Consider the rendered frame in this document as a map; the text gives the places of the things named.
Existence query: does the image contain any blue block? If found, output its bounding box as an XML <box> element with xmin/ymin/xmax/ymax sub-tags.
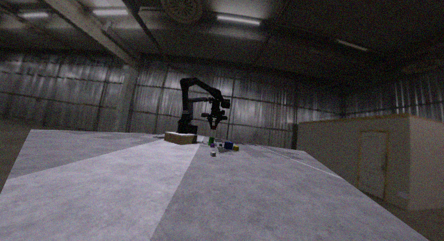
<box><xmin>224</xmin><ymin>142</ymin><xmax>233</xmax><ymax>149</ymax></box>

